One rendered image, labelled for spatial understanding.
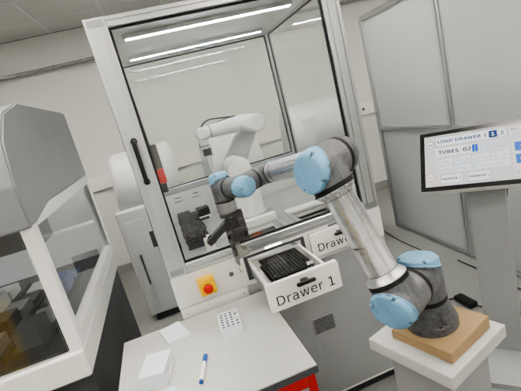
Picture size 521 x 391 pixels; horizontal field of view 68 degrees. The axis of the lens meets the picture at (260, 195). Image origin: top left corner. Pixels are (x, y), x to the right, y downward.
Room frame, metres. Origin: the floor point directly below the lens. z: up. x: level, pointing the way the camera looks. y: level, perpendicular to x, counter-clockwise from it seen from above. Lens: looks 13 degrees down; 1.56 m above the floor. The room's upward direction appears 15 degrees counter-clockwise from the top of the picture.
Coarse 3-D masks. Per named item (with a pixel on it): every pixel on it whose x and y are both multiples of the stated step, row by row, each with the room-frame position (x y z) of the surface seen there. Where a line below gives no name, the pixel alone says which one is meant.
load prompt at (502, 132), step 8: (496, 128) 1.71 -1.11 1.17; (504, 128) 1.69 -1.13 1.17; (448, 136) 1.82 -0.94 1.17; (456, 136) 1.80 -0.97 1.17; (464, 136) 1.78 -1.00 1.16; (472, 136) 1.75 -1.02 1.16; (480, 136) 1.73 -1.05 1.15; (488, 136) 1.71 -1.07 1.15; (496, 136) 1.69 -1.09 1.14; (504, 136) 1.67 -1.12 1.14; (440, 144) 1.82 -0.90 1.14; (448, 144) 1.80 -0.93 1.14
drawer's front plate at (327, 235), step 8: (320, 232) 1.67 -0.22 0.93; (328, 232) 1.68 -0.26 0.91; (312, 240) 1.66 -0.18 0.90; (320, 240) 1.67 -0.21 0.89; (328, 240) 1.67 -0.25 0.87; (344, 240) 1.69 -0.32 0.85; (312, 248) 1.66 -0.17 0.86; (320, 248) 1.66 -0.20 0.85; (328, 248) 1.67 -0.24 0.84; (336, 248) 1.68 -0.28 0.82
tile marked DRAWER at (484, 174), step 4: (468, 172) 1.67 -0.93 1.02; (472, 172) 1.66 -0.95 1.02; (476, 172) 1.65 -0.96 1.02; (480, 172) 1.64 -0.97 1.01; (484, 172) 1.63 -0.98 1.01; (488, 172) 1.62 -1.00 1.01; (468, 176) 1.66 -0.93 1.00; (472, 176) 1.65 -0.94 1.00; (476, 176) 1.64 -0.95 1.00; (480, 176) 1.63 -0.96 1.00; (484, 176) 1.62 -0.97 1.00; (488, 176) 1.61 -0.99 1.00; (468, 180) 1.65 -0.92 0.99; (472, 180) 1.64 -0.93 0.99; (476, 180) 1.63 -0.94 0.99
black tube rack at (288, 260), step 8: (272, 256) 1.61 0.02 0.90; (280, 256) 1.58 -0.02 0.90; (288, 256) 1.55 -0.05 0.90; (296, 256) 1.53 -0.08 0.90; (304, 256) 1.52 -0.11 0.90; (264, 264) 1.54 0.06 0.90; (272, 264) 1.52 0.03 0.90; (280, 264) 1.50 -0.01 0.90; (288, 264) 1.49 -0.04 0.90; (296, 264) 1.46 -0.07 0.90; (304, 264) 1.44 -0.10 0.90; (264, 272) 1.52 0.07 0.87; (272, 272) 1.44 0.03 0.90; (280, 272) 1.42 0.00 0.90; (296, 272) 1.44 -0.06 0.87; (272, 280) 1.43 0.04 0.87
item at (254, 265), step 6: (294, 246) 1.67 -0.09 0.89; (300, 246) 1.65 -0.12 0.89; (276, 252) 1.65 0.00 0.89; (306, 252) 1.57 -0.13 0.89; (258, 258) 1.63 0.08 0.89; (312, 258) 1.51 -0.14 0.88; (318, 258) 1.47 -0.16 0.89; (252, 264) 1.59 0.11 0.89; (258, 264) 1.63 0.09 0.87; (318, 264) 1.46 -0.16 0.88; (252, 270) 1.57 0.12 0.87; (258, 270) 1.63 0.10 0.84; (258, 276) 1.46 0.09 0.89; (264, 276) 1.56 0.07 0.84; (258, 282) 1.49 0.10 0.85; (264, 282) 1.38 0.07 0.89; (270, 282) 1.49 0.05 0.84
